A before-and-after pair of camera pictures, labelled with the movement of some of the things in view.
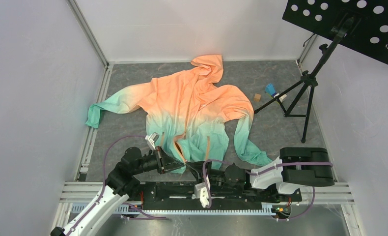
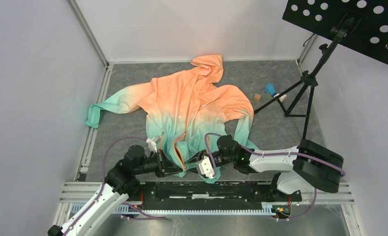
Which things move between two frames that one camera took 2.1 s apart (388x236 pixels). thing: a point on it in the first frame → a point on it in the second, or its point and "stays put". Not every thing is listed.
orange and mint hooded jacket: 192,119 stays put
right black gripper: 197,167 → 198,157
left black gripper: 165,162 stays put
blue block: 269,88 stays put
